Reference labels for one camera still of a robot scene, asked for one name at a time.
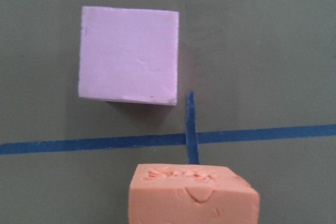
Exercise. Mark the orange foam block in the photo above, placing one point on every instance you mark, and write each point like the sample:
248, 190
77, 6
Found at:
171, 193

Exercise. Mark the short blue tape piece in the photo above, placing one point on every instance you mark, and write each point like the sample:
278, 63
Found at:
190, 131

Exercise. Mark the long horizontal blue tape strip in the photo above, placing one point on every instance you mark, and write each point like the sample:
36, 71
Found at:
106, 143

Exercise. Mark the pink foam block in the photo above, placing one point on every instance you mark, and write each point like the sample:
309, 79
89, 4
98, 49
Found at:
129, 55

